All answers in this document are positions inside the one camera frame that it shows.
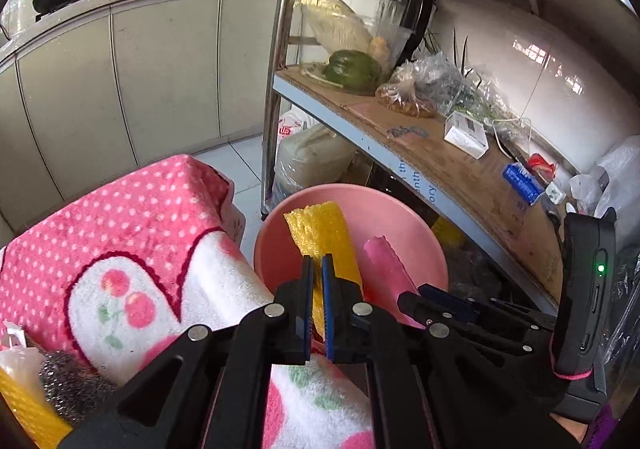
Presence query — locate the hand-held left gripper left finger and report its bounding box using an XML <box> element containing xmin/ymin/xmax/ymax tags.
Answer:
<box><xmin>60</xmin><ymin>255</ymin><xmax>315</xmax><ymax>449</ymax></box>

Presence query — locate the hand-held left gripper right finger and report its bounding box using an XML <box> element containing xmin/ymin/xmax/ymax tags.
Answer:
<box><xmin>321</xmin><ymin>254</ymin><xmax>581</xmax><ymax>449</ymax></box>

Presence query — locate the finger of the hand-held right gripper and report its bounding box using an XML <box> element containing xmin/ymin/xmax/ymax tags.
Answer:
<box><xmin>397</xmin><ymin>291</ymin><xmax>553</xmax><ymax>365</ymax></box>
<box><xmin>417</xmin><ymin>283</ymin><xmax>556</xmax><ymax>330</ymax></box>

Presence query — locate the red pink snack packet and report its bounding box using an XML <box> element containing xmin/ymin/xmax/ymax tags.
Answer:
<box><xmin>364</xmin><ymin>235</ymin><xmax>426</xmax><ymax>330</ymax></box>

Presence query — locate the pink plastic basin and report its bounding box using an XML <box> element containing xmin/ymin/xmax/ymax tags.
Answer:
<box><xmin>253</xmin><ymin>183</ymin><xmax>449</xmax><ymax>325</ymax></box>

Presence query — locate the yellow bag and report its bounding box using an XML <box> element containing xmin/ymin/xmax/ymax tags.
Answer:
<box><xmin>432</xmin><ymin>216</ymin><xmax>463</xmax><ymax>247</ymax></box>

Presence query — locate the cardboard shelf liner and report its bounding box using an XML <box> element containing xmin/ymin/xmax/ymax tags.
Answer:
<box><xmin>277</xmin><ymin>66</ymin><xmax>566</xmax><ymax>300</ymax></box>

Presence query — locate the small blue packet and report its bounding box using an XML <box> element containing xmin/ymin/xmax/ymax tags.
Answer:
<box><xmin>502</xmin><ymin>163</ymin><xmax>546</xmax><ymax>206</ymax></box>

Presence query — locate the large white plastic bag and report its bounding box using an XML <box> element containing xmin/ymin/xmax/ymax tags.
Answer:
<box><xmin>570</xmin><ymin>136</ymin><xmax>640</xmax><ymax>230</ymax></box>

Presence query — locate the small red packet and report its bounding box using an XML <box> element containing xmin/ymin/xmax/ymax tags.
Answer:
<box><xmin>527</xmin><ymin>153</ymin><xmax>557</xmax><ymax>180</ymax></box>

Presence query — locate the white sack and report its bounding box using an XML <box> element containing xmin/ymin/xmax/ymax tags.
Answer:
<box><xmin>272</xmin><ymin>126</ymin><xmax>357</xmax><ymax>204</ymax></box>

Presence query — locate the small white cardboard box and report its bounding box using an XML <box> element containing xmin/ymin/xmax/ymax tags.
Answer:
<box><xmin>444</xmin><ymin>111</ymin><xmax>490</xmax><ymax>160</ymax></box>

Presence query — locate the white bag red print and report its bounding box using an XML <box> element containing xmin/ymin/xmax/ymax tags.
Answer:
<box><xmin>276</xmin><ymin>109</ymin><xmax>321</xmax><ymax>142</ymax></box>

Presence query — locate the pink polka-dot blanket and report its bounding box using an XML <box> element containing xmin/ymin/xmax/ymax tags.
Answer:
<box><xmin>0</xmin><ymin>154</ymin><xmax>376</xmax><ymax>449</ymax></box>

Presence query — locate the bag of brown food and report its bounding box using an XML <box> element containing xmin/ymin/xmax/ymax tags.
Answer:
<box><xmin>376</xmin><ymin>74</ymin><xmax>438</xmax><ymax>118</ymax></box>

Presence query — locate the clear bag of green onions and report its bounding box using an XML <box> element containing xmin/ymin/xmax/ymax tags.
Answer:
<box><xmin>395</xmin><ymin>29</ymin><xmax>508</xmax><ymax>127</ymax></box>

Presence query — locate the green pepper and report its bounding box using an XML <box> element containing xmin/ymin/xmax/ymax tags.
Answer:
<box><xmin>324</xmin><ymin>50</ymin><xmax>382</xmax><ymax>90</ymax></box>

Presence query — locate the large steel wool scourer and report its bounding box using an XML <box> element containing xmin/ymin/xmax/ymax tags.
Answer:
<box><xmin>39</xmin><ymin>350</ymin><xmax>118</xmax><ymax>425</ymax></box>

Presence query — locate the small yellow vegetable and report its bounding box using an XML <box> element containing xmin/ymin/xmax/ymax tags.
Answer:
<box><xmin>369</xmin><ymin>36</ymin><xmax>390</xmax><ymax>64</ymax></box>

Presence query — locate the metal shelf rack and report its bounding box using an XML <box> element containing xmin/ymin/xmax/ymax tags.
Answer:
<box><xmin>260</xmin><ymin>0</ymin><xmax>640</xmax><ymax>315</ymax></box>

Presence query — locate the napa cabbage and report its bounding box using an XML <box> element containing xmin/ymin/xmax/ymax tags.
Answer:
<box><xmin>295</xmin><ymin>0</ymin><xmax>373</xmax><ymax>60</ymax></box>

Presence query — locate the grey kitchen cabinet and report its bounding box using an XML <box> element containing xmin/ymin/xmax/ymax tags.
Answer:
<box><xmin>0</xmin><ymin>0</ymin><xmax>306</xmax><ymax>235</ymax></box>

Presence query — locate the white crumpled plastic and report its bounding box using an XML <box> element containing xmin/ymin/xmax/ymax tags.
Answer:
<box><xmin>0</xmin><ymin>321</ymin><xmax>46</xmax><ymax>380</ymax></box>

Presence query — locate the yellow foam net red sticker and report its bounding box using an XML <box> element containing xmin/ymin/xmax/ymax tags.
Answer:
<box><xmin>0</xmin><ymin>369</ymin><xmax>73</xmax><ymax>449</ymax></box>

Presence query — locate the black blender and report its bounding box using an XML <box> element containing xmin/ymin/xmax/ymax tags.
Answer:
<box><xmin>372</xmin><ymin>0</ymin><xmax>438</xmax><ymax>74</ymax></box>

